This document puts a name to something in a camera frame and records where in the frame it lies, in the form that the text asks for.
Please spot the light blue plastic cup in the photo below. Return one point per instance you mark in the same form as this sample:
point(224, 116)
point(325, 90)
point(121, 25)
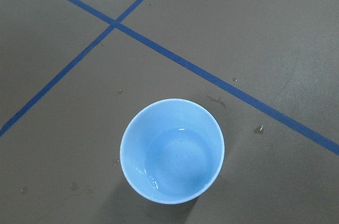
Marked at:
point(172, 151)

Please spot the brown paper table mat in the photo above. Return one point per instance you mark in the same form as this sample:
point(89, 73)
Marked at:
point(60, 161)

